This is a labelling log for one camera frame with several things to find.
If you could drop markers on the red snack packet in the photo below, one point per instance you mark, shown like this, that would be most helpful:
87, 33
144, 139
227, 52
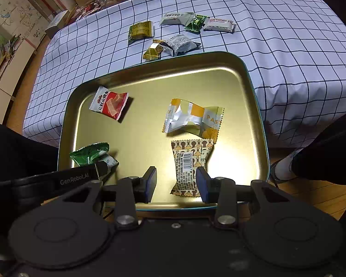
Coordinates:
109, 104

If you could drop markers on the person's right leg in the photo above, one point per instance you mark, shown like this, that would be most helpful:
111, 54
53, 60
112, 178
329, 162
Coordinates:
328, 150

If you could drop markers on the white shoe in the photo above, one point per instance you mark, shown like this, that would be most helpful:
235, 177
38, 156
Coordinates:
285, 167

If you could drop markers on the olive green gold snack packet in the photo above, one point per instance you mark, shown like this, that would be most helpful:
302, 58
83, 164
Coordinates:
139, 31

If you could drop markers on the brown patterned snack packet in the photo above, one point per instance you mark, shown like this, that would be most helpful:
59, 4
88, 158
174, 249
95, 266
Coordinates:
187, 164

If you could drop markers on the black leather sofa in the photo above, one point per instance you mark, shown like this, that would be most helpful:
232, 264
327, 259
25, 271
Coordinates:
343, 0

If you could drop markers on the gold foil candy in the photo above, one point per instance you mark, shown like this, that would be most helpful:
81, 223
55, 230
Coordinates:
152, 50

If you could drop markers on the gold metal tin tray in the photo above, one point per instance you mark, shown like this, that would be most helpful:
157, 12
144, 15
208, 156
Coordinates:
150, 106

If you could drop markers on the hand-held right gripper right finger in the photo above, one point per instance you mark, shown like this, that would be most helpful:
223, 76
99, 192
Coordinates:
202, 184

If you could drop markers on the grey and black snack packet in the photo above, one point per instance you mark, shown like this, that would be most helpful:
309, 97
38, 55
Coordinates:
180, 43

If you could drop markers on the white bar snack packet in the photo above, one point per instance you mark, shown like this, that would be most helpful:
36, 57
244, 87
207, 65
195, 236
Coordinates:
219, 24

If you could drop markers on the pile of red snack packets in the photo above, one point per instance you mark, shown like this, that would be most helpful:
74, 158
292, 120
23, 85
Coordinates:
83, 10

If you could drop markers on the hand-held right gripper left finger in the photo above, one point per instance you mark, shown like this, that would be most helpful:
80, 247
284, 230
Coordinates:
150, 184

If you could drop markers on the pale green snack packet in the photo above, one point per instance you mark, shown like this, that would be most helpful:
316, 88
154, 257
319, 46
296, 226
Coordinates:
176, 18

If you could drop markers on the yellow and silver snack packet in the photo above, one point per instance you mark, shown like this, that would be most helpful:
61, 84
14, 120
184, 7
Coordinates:
187, 118

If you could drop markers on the blue checkered tablecloth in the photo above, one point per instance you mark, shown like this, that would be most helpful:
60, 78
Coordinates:
276, 63

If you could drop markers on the pile of colourful books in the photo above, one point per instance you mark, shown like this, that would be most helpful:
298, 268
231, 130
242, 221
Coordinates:
3, 57

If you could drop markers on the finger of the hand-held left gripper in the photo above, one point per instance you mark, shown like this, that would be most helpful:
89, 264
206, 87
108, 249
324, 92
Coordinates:
101, 169

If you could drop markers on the white cabinet with cartoon drawings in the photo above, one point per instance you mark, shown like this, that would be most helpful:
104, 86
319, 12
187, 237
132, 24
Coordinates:
11, 8

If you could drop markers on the small dark green candy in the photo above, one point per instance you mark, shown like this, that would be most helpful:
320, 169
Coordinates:
195, 23

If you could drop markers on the person's leg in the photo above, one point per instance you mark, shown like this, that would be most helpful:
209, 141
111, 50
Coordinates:
328, 150
17, 150

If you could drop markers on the grey cardboard box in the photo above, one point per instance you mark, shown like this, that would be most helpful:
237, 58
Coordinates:
57, 21

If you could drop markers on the person's left leg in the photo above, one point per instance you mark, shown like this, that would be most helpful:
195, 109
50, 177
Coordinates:
17, 150

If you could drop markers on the green and white snack packet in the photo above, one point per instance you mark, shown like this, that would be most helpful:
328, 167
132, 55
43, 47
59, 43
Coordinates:
89, 153

